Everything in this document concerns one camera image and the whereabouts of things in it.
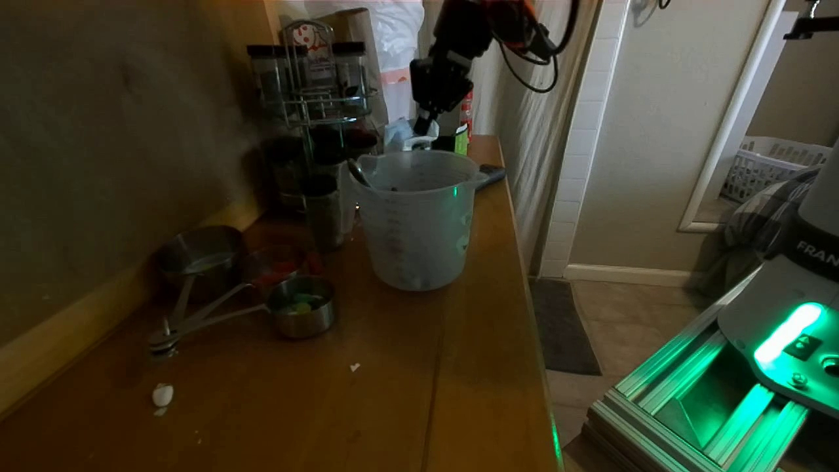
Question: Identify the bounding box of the glass spice jar black lid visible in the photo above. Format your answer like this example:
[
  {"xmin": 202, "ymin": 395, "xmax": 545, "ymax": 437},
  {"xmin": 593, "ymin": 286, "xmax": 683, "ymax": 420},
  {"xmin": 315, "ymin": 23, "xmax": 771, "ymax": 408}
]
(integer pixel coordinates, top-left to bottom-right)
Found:
[
  {"xmin": 244, "ymin": 41, "xmax": 295, "ymax": 122},
  {"xmin": 332, "ymin": 40, "xmax": 375, "ymax": 99}
]

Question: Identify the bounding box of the aluminium extrusion robot stand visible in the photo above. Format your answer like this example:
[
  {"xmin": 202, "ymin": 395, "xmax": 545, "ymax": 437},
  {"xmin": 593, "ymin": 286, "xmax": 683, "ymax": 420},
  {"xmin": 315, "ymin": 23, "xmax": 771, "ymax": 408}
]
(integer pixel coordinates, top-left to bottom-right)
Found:
[{"xmin": 577, "ymin": 263, "xmax": 839, "ymax": 472}]

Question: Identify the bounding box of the large steel measuring cup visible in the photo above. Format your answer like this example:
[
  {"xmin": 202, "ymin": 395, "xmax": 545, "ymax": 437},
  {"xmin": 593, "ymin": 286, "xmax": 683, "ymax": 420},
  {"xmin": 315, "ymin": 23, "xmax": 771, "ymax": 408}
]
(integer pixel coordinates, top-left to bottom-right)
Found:
[{"xmin": 147, "ymin": 223, "xmax": 256, "ymax": 356}]

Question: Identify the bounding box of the wooden dresser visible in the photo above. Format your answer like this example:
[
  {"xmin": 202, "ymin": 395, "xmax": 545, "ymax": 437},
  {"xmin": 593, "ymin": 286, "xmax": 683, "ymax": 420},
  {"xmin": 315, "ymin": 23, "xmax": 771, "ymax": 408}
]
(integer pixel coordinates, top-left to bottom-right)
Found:
[{"xmin": 0, "ymin": 134, "xmax": 566, "ymax": 472}]

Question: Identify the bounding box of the green cardboard box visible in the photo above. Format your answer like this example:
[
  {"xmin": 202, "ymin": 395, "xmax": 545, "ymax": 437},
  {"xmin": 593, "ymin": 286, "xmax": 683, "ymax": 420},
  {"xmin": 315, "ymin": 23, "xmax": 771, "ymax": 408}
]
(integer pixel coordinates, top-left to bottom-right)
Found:
[{"xmin": 451, "ymin": 121, "xmax": 473, "ymax": 160}]

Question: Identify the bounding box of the small steel tumbler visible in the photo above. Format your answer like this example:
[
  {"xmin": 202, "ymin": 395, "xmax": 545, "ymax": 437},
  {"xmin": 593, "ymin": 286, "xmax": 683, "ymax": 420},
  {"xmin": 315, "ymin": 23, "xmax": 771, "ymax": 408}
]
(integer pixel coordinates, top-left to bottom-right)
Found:
[{"xmin": 299, "ymin": 173, "xmax": 350, "ymax": 257}]

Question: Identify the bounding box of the dark floor mat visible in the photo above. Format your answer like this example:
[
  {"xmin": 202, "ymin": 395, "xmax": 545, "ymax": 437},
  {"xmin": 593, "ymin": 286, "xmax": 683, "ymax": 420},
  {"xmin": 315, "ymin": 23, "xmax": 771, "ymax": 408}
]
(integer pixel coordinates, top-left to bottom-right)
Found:
[{"xmin": 526, "ymin": 274, "xmax": 604, "ymax": 379}]

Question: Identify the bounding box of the wire spice rack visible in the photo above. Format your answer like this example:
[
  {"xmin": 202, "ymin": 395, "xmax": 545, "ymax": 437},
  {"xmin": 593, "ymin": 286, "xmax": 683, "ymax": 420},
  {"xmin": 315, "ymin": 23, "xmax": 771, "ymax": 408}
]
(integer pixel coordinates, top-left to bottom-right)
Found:
[{"xmin": 244, "ymin": 17, "xmax": 385, "ymax": 206}]

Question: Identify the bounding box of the grey plaid fabric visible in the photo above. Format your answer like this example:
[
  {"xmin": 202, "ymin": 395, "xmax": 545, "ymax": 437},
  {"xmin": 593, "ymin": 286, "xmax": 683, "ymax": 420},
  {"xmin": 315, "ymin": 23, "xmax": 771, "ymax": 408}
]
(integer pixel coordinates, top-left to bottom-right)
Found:
[{"xmin": 692, "ymin": 168, "xmax": 826, "ymax": 301}]

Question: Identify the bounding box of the clear plastic measuring jug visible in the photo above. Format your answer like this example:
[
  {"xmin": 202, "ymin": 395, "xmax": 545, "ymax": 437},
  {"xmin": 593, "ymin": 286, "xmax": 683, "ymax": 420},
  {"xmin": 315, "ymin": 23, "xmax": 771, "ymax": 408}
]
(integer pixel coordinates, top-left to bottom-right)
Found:
[{"xmin": 346, "ymin": 150, "xmax": 484, "ymax": 295}]

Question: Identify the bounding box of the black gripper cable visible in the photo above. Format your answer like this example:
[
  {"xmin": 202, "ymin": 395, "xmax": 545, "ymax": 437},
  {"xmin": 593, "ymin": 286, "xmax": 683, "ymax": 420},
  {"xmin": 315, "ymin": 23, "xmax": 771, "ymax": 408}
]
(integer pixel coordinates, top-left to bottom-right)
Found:
[{"xmin": 493, "ymin": 0, "xmax": 581, "ymax": 97}]

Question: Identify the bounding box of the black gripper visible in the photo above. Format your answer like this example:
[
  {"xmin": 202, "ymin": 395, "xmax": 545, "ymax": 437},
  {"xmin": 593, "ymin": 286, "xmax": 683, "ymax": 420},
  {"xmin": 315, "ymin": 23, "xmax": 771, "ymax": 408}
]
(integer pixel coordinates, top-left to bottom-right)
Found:
[{"xmin": 406, "ymin": 49, "xmax": 480, "ymax": 138}]

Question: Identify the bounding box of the dark utensil handle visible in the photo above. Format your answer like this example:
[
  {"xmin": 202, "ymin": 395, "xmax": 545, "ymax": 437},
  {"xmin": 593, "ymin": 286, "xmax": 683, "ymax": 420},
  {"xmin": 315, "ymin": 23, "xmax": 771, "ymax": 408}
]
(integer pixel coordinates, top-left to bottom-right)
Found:
[{"xmin": 343, "ymin": 158, "xmax": 375, "ymax": 192}]

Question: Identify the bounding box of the small white garlic clove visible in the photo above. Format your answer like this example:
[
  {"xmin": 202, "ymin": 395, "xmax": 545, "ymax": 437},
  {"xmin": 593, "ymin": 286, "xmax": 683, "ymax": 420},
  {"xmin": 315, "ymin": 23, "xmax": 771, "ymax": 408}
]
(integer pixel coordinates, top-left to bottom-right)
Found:
[{"xmin": 148, "ymin": 379, "xmax": 177, "ymax": 420}]

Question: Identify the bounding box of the white door frame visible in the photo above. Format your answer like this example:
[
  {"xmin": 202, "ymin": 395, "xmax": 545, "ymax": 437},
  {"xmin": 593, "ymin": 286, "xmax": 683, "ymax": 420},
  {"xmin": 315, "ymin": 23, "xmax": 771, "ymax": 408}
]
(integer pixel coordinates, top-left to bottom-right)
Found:
[{"xmin": 534, "ymin": 0, "xmax": 633, "ymax": 282}]

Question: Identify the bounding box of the small steel measuring cup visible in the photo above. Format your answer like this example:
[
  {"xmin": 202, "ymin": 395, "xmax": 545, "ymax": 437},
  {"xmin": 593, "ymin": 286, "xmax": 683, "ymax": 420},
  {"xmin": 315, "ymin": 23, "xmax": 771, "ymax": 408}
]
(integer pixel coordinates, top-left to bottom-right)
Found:
[{"xmin": 147, "ymin": 273, "xmax": 341, "ymax": 362}]

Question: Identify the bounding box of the white laundry basket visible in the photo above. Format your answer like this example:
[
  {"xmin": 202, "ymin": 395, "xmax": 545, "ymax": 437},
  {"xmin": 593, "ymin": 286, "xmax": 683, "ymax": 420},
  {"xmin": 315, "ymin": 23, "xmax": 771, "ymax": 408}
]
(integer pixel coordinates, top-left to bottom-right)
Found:
[{"xmin": 717, "ymin": 134, "xmax": 834, "ymax": 210}]

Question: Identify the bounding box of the white framed mirror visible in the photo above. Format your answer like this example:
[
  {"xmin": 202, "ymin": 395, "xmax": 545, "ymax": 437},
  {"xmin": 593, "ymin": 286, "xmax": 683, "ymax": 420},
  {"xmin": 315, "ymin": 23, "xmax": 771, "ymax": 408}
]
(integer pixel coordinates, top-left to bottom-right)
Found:
[{"xmin": 675, "ymin": 0, "xmax": 794, "ymax": 235}]

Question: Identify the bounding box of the translucent white bin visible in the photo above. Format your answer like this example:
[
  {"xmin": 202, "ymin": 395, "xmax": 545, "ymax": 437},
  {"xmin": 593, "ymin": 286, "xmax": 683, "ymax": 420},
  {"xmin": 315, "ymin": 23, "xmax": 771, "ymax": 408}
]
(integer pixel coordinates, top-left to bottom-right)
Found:
[{"xmin": 381, "ymin": 74, "xmax": 423, "ymax": 126}]

